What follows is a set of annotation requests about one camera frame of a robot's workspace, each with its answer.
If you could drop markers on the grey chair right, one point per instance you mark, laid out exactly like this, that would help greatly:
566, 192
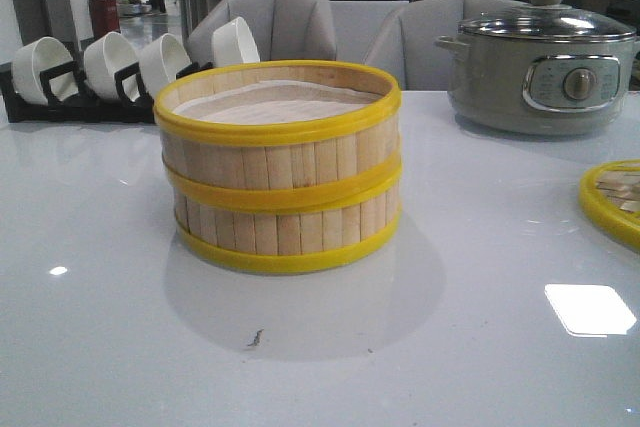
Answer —
404, 45

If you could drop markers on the bamboo steamer lid yellow rim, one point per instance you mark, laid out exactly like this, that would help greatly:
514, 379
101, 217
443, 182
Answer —
609, 197

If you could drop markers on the glass pot lid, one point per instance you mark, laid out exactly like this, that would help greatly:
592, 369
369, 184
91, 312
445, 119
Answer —
548, 20

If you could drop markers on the black bowl rack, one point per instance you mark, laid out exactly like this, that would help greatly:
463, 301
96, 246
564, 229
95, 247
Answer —
134, 103

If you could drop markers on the white bowl right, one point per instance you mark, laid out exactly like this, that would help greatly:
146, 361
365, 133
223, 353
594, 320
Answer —
233, 43

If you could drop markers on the red bin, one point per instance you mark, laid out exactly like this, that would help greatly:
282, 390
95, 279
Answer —
104, 17

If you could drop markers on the grey chair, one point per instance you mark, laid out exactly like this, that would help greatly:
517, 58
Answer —
282, 29
404, 45

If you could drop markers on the grey chair left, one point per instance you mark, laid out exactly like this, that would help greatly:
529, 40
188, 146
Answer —
282, 29

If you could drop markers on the bamboo steamer tier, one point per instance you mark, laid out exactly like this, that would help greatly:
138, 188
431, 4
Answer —
291, 243
286, 167

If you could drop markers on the white bowl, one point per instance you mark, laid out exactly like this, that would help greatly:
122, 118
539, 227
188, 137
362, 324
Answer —
161, 61
28, 63
103, 58
233, 43

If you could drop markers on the white bowl far left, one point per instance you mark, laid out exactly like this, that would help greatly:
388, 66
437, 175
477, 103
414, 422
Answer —
28, 63

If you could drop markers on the green electric cooking pot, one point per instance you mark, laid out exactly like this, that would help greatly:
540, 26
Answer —
538, 87

